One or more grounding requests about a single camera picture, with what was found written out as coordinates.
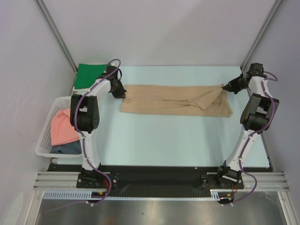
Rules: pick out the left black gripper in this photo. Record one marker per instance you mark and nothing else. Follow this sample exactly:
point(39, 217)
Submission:
point(121, 94)

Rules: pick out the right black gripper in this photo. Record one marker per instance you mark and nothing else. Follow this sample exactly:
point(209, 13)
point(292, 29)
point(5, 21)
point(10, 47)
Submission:
point(236, 84)

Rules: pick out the beige t shirt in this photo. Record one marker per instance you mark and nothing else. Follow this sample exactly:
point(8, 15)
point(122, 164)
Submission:
point(209, 101)

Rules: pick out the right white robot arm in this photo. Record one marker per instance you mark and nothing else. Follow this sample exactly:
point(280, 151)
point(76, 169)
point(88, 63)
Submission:
point(255, 119)

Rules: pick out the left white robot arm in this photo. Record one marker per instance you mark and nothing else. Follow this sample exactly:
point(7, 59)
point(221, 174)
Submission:
point(85, 118)

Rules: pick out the folded white t shirt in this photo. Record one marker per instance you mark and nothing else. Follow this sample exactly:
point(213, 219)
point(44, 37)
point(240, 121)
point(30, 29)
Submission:
point(78, 89)

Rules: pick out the pink t shirt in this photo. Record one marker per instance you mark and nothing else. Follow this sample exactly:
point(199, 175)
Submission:
point(62, 132)

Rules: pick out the blue grey t shirt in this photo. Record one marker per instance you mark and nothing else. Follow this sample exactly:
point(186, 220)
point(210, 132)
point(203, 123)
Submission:
point(72, 148)

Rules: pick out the white plastic basket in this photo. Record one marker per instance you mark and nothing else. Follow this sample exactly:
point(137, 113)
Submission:
point(44, 145)

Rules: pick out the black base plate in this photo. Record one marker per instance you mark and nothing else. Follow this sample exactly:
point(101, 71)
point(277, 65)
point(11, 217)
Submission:
point(153, 181)

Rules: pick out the aluminium rail frame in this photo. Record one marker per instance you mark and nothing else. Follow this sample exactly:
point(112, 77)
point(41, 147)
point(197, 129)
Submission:
point(264, 200)

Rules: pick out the white slotted cable duct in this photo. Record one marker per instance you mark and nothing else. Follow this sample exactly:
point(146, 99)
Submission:
point(90, 196)

